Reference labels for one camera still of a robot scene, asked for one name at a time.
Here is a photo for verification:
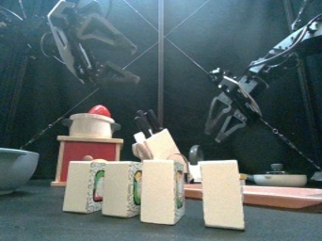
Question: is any grey wheel toy cutter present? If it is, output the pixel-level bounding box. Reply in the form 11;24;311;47
188;144;206;184

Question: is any thin metal cookie cutter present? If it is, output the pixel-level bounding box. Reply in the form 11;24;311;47
166;152;190;172

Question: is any red rounded toy piece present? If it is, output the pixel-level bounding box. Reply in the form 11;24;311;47
87;104;114;119

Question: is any wooden toy knife block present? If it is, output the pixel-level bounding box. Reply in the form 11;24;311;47
131;128;189;172

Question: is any white toy pot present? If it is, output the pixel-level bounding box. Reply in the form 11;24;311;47
62;112;122;139

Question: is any white toy pan with lid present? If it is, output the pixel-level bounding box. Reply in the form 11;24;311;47
240;163;311;188

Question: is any white printed toy block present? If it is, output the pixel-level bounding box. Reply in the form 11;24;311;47
101;160;144;218
200;159;248;232
62;160;107;215
139;158;186;226

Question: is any pink tray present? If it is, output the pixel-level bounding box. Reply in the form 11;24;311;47
184;183;322;211

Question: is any red wooden toy stove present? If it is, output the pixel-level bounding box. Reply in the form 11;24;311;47
51;135;126;188

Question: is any small grey object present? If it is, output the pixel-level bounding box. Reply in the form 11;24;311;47
311;170;322;183

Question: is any blue-grey bowl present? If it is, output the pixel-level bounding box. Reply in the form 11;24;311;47
0;147;41;196

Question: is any thin diagonal bracing wire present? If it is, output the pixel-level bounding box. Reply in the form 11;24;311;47
122;0;322;172
19;0;213;151

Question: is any grey metal frame pole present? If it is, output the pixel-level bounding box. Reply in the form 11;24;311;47
158;0;165;128

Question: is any black-handled toy knife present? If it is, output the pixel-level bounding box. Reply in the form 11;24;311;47
144;108;164;133
134;116;154;139

